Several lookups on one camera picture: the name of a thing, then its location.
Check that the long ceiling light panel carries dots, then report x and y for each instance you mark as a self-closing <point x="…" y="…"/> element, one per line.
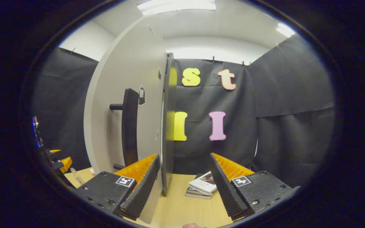
<point x="176" y="6"/>

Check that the thin grey book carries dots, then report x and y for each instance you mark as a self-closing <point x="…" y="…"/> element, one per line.
<point x="192" y="191"/>

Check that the beige cabinet door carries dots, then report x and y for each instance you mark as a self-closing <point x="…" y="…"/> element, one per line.
<point x="122" y="69"/>

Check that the thin beige book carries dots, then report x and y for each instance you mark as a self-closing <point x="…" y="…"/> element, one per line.
<point x="196" y="196"/>

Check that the grey cabinet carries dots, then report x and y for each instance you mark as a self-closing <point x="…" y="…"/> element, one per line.
<point x="169" y="152"/>

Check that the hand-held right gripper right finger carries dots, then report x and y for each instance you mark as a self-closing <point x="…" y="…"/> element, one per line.
<point x="227" y="191"/>

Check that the clear bottle with red label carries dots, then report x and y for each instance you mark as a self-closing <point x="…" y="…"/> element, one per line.
<point x="76" y="177"/>

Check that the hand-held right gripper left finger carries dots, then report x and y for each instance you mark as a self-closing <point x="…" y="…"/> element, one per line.
<point x="143" y="190"/>

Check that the small ceiling light panel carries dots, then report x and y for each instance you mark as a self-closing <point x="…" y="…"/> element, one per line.
<point x="285" y="30"/>

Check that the white book with portrait cover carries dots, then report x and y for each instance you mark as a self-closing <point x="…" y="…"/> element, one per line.
<point x="203" y="185"/>

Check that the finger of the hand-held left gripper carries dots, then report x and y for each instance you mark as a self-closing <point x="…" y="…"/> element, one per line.
<point x="55" y="151"/>
<point x="66" y="164"/>

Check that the black backdrop cloth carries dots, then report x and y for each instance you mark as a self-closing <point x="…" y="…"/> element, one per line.
<point x="296" y="142"/>

